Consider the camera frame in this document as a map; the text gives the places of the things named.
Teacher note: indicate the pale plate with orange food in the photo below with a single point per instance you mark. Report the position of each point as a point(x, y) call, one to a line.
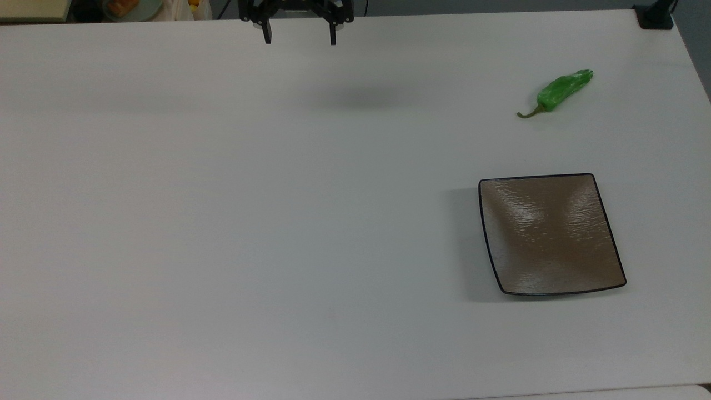
point(130, 8)

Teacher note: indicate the green chili pepper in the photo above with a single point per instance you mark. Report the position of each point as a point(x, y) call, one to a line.
point(564, 87)

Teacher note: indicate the white bag with yellow item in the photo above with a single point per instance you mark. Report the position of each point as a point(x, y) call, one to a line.
point(197, 10)

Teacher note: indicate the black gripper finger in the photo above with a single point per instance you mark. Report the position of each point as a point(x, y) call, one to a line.
point(267, 33)
point(333, 34)

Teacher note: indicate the black table clamp mount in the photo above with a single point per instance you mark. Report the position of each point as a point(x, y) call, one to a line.
point(655, 15)

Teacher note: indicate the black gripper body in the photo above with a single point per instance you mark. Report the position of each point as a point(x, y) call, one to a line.
point(294, 5)

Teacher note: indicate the square brown ceramic plate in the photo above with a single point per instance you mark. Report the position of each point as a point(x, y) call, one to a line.
point(550, 233)

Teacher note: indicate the beige wooden board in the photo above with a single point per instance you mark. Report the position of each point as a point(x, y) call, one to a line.
point(33, 9)

